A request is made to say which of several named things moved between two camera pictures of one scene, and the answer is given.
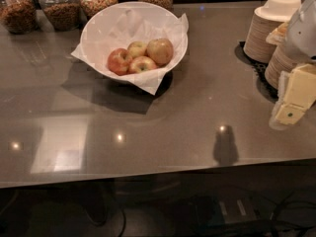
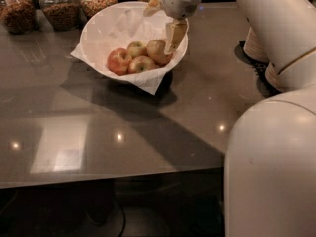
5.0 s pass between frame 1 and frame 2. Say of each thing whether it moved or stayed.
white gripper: moved
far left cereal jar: stayed
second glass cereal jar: stayed
